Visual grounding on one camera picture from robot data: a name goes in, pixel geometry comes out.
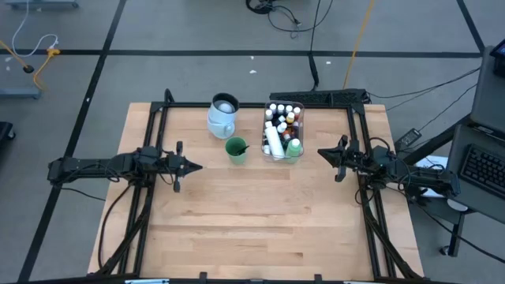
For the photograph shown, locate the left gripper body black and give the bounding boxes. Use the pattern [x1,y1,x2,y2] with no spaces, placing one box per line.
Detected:
[164,140,189,194]

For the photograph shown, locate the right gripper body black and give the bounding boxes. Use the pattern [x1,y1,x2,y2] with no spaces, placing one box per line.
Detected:
[335,135,371,183]

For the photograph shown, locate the clear plastic bin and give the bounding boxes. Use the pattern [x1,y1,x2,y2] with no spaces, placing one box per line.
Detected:
[260,100,306,165]

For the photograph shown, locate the large green paint bottle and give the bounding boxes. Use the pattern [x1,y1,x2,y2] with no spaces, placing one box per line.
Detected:
[285,137,304,165]

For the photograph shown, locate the green plastic cup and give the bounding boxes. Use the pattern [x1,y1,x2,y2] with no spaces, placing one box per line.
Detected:
[224,136,250,166]

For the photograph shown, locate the black paintbrush silver ferrule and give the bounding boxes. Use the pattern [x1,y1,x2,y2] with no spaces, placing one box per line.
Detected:
[231,143,252,157]

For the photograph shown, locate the large white paint bottle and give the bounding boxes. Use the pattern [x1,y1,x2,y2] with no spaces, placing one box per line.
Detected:
[264,120,286,159]

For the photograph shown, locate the white tilted pitcher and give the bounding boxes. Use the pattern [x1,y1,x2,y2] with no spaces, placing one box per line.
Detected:
[206,92,241,140]

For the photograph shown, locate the black power adapter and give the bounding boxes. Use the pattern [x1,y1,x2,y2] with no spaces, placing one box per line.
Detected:
[393,126,424,154]

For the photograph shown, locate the black perforated box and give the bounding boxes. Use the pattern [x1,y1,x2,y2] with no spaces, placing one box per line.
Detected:
[269,88,372,107]

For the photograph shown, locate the white printed box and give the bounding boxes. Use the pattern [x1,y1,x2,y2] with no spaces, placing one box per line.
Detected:
[413,155,451,198]

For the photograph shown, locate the white round object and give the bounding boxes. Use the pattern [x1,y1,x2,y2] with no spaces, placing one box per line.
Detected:
[446,197,469,213]

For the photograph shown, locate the black keyboard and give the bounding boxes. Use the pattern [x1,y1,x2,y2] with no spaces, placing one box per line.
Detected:
[458,143,505,201]

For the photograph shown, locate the dark grey desk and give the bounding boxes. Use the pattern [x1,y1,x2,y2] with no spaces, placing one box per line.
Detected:
[402,114,505,257]

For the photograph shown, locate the grey desk upper shelf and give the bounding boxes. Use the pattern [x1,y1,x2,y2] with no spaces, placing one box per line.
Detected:
[469,45,505,135]

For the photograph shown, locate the grey cart base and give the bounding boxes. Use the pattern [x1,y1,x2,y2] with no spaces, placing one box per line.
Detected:
[4,0,80,10]
[0,85,42,100]

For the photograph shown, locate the black caster base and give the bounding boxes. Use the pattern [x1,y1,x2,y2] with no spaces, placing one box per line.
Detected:
[0,121,17,144]

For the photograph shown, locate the large display monitor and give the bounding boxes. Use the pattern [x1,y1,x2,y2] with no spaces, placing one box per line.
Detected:
[490,38,505,78]

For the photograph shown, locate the black hanging cable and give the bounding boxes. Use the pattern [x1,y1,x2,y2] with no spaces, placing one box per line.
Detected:
[307,0,323,92]

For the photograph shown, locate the black floor cable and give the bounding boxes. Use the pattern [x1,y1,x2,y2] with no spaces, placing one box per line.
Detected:
[366,66,482,99]

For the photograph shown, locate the yellow hanging cable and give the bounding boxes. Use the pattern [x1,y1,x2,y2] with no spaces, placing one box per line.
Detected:
[342,0,376,90]

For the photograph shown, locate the black cable tangle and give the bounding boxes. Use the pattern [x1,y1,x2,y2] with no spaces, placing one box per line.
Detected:
[245,0,335,39]

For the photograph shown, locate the yellow cable with plug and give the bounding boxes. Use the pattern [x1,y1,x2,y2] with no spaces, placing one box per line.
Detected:
[32,47,62,91]

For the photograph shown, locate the yellow cord black end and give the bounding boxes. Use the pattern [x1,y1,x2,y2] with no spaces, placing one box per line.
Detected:
[0,39,36,75]

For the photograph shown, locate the white floor cable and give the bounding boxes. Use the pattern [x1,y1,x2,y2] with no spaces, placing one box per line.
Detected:
[10,0,60,59]

